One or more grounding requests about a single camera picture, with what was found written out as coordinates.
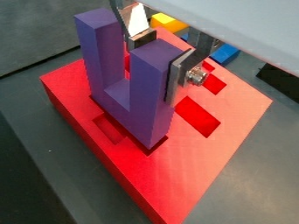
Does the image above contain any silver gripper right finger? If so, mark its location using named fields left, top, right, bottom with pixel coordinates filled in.
left=164, top=30, right=223, bottom=106

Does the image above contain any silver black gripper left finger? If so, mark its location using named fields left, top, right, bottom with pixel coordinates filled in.
left=108, top=0, right=156, bottom=51

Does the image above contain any purple U-shaped block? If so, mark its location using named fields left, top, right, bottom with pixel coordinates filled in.
left=75, top=8, right=181, bottom=148

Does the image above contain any red slotted board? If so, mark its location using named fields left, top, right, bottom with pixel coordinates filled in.
left=39, top=27, right=275, bottom=224

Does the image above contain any yellow long block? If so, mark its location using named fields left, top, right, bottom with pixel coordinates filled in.
left=151, top=12, right=188, bottom=33

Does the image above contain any blue U-shaped block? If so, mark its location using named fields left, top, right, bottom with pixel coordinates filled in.
left=180, top=32, right=241, bottom=67

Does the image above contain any black angled bracket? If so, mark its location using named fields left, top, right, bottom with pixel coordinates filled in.
left=256, top=63, right=299, bottom=105

